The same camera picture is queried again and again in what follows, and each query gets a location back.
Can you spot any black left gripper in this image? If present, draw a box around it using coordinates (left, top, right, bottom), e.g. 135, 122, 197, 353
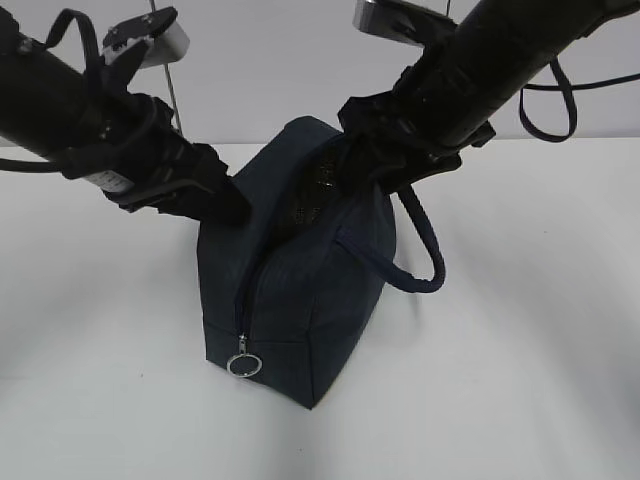
59, 94, 252, 223

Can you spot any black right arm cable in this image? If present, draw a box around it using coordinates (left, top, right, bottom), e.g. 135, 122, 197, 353
518, 52, 640, 144

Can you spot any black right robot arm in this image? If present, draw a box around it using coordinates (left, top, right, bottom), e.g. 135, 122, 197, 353
337, 0, 639, 193

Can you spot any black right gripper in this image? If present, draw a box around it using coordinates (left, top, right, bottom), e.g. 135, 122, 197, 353
336, 64, 495, 195

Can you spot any dark blue lunch bag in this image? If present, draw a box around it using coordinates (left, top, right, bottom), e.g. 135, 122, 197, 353
197, 116, 446, 409

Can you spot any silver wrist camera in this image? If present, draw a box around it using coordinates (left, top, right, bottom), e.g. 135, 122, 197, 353
102, 6, 190, 68
352, 0, 457, 47

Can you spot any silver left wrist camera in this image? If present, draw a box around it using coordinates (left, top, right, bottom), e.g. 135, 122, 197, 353
102, 6, 190, 68

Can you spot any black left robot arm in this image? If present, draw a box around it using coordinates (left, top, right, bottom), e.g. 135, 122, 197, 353
1, 6, 251, 226

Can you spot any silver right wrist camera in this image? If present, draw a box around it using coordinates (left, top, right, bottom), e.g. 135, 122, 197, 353
352, 0, 457, 47

